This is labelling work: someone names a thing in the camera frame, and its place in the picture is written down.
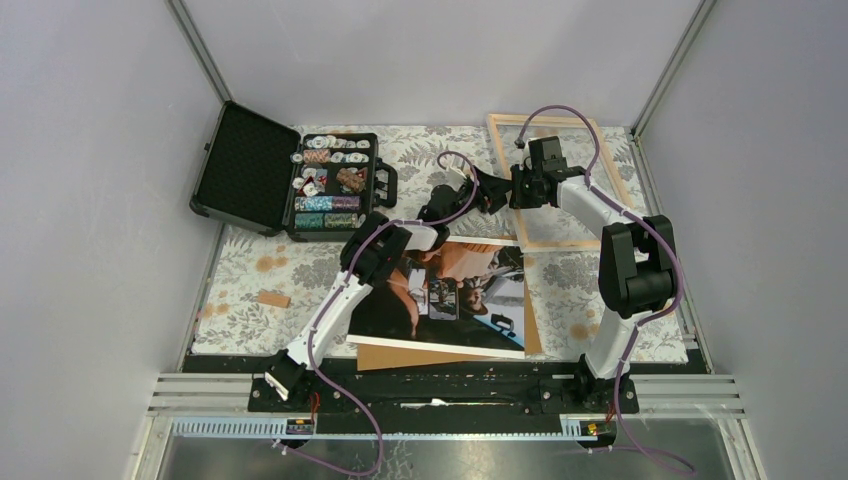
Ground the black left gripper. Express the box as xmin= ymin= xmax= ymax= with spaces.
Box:
xmin=442 ymin=166 xmax=510 ymax=226

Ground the light wooden picture frame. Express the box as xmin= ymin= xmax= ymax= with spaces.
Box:
xmin=487 ymin=114 xmax=644 ymax=252

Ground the large printed photo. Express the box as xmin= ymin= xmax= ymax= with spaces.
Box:
xmin=345 ymin=235 xmax=527 ymax=360

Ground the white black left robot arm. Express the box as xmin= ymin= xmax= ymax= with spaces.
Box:
xmin=263 ymin=167 xmax=513 ymax=411

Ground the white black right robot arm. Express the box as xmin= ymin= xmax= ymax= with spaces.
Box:
xmin=510 ymin=136 xmax=680 ymax=412

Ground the floral patterned table mat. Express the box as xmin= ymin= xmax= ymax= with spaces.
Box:
xmin=190 ymin=126 xmax=646 ymax=361

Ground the black poker chip case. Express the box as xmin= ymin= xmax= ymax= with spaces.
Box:
xmin=189 ymin=101 xmax=398 ymax=242

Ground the brown cardboard backing board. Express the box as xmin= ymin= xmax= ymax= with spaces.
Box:
xmin=356 ymin=235 xmax=543 ymax=372

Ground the small brown wooden block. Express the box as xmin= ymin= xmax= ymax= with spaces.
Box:
xmin=257 ymin=291 xmax=291 ymax=309

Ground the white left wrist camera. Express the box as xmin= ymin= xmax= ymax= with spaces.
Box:
xmin=445 ymin=167 xmax=473 ymax=190

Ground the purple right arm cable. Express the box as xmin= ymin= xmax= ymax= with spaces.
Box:
xmin=516 ymin=104 xmax=697 ymax=475

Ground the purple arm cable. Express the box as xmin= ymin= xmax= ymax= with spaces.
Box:
xmin=516 ymin=104 xmax=697 ymax=475
xmin=271 ymin=150 xmax=480 ymax=478

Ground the right corner aluminium post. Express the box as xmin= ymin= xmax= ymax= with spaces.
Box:
xmin=630 ymin=0 xmax=718 ymax=138

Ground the corner aluminium post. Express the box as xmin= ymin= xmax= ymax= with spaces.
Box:
xmin=630 ymin=0 xmax=718 ymax=138
xmin=165 ymin=0 xmax=233 ymax=103

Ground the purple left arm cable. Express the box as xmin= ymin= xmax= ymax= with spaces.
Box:
xmin=271 ymin=150 xmax=480 ymax=478

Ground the left corner aluminium post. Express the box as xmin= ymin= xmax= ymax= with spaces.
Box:
xmin=165 ymin=0 xmax=233 ymax=103

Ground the aluminium rail front structure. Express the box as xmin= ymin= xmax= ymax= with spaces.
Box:
xmin=130 ymin=373 xmax=766 ymax=479

